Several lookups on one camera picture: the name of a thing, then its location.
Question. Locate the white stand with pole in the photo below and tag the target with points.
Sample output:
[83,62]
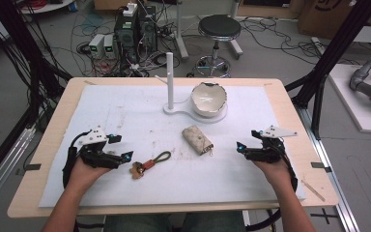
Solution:
[170,80]

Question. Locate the white floor board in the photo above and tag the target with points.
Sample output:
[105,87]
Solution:
[351,106]

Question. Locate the black computer tower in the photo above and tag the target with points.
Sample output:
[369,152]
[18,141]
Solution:
[148,29]
[127,38]

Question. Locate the white foam mat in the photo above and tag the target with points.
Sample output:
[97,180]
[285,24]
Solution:
[174,187]

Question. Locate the beige quilted key pouch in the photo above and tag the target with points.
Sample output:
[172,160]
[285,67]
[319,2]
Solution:
[195,138]

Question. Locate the person's right leg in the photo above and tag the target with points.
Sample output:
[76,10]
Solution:
[214,222]

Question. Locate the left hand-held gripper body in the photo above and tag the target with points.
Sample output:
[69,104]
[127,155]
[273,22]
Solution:
[93,151]

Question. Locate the white power strip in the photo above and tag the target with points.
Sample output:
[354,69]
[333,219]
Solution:
[319,45]

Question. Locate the white eggshell-shaped bowl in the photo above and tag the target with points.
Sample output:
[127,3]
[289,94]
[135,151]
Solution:
[207,100]

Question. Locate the black tape strip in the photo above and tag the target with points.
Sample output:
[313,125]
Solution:
[320,166]
[33,167]

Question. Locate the cardboard box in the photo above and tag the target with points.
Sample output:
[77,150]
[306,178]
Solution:
[325,16]

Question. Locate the person's right hand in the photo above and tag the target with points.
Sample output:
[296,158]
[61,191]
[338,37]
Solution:
[277,175]

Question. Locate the wooden table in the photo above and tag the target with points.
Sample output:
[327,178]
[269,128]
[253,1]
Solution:
[56,137]

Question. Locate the aluminium rail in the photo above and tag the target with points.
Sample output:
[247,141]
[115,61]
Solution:
[3,170]
[331,180]

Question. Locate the black tape cross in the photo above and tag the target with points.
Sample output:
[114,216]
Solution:
[325,215]

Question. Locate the white desk leg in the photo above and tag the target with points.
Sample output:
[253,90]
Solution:
[181,32]
[235,42]

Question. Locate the white power adapter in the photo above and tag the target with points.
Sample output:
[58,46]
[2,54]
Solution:
[130,9]

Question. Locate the white round table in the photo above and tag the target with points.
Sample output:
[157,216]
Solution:
[50,6]

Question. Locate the black round stool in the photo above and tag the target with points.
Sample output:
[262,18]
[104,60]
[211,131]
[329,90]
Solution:
[219,27]

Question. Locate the black metal frame post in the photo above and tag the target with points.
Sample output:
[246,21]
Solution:
[25,48]
[335,48]

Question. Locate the person's left hand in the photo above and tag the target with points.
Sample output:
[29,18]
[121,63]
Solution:
[83,175]

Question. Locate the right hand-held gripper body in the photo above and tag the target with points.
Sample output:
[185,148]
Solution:
[269,153]

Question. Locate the grey power supply unit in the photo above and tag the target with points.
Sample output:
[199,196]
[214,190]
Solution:
[109,45]
[96,45]

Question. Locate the thin wooden stick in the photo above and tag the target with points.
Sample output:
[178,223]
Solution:
[313,190]

